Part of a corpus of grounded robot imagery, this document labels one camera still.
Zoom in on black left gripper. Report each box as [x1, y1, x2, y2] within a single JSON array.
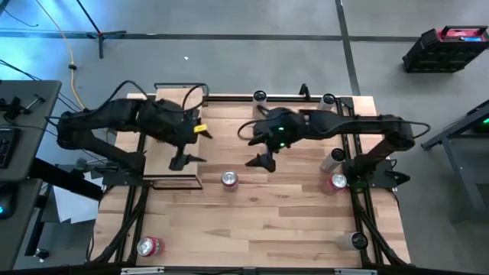
[[167, 99, 214, 172]]

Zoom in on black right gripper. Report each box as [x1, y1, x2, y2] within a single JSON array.
[[244, 108, 298, 174]]

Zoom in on red soda can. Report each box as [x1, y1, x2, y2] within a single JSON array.
[[322, 172, 348, 196], [136, 236, 166, 258], [220, 170, 240, 193]]

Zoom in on black desk support bar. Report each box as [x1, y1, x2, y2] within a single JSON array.
[[28, 157, 105, 202]]

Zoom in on white paper sheets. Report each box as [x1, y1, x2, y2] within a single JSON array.
[[52, 170, 106, 225]]

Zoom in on black tripod stand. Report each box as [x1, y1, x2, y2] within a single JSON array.
[[74, 0, 128, 60]]

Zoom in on black clamp tool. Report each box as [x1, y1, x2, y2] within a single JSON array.
[[0, 94, 47, 122]]

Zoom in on black keyboard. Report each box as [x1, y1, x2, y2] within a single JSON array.
[[0, 128, 21, 170]]

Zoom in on black tool case red top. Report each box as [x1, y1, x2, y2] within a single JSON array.
[[401, 24, 489, 74]]

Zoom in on dark grey side table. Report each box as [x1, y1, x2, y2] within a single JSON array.
[[419, 98, 489, 223]]

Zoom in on black computer mouse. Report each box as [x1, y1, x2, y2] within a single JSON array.
[[0, 192, 16, 221]]

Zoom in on wooden shelf black metal frame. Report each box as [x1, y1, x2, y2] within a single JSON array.
[[152, 82, 210, 191]]

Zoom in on black aluminium frame rail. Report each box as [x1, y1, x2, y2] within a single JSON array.
[[201, 95, 355, 104], [335, 97, 410, 267], [89, 94, 157, 267]]

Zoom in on black frame beam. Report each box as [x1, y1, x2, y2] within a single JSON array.
[[0, 263, 489, 275]]

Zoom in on silver bracket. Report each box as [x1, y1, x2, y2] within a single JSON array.
[[120, 267, 165, 275], [334, 268, 378, 275]]

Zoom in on yellow cable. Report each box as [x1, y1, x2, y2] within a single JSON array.
[[34, 0, 87, 110]]

